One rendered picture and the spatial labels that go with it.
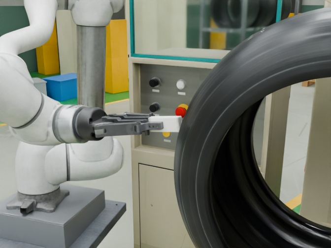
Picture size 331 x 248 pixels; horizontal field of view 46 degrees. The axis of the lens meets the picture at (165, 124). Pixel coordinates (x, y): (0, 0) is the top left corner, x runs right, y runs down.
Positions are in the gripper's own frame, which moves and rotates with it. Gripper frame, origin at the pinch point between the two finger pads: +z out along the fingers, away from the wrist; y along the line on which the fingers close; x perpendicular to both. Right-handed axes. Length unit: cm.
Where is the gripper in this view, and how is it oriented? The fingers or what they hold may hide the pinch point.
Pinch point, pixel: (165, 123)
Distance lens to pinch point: 79.1
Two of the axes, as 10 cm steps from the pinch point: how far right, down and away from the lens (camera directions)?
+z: 8.9, 0.0, -4.6
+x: 1.2, 9.6, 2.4
